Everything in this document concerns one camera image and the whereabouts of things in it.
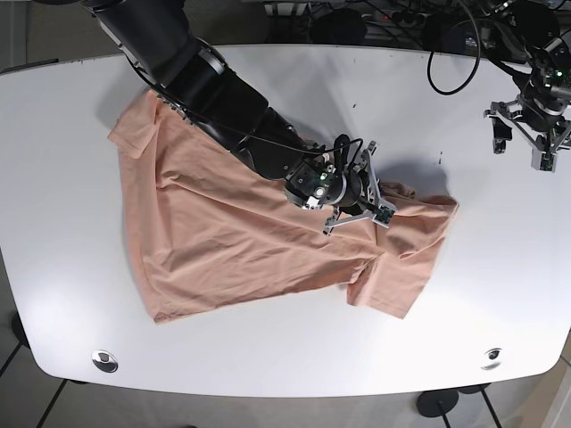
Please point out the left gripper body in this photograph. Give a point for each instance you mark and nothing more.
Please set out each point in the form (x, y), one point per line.
(538, 112)

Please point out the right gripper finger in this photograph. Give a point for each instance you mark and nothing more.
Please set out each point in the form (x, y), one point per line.
(383, 214)

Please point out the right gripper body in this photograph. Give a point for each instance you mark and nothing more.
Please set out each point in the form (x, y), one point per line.
(346, 183)

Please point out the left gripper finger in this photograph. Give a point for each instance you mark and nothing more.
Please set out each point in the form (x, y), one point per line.
(544, 161)
(502, 134)

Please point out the peach pink T-shirt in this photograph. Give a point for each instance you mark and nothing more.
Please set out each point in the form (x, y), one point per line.
(204, 232)

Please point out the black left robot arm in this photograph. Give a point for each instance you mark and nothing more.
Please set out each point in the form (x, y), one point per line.
(531, 32)

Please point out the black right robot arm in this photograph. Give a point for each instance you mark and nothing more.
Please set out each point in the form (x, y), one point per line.
(194, 79)

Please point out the right silver table grommet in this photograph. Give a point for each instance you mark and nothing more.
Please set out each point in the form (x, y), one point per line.
(491, 359)

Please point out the silver table grommet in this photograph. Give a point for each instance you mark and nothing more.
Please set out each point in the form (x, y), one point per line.
(491, 359)
(105, 361)

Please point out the black round stand base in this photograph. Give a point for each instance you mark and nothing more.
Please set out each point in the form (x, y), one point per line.
(434, 404)

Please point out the left silver table grommet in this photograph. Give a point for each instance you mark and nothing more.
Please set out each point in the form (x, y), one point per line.
(105, 361)

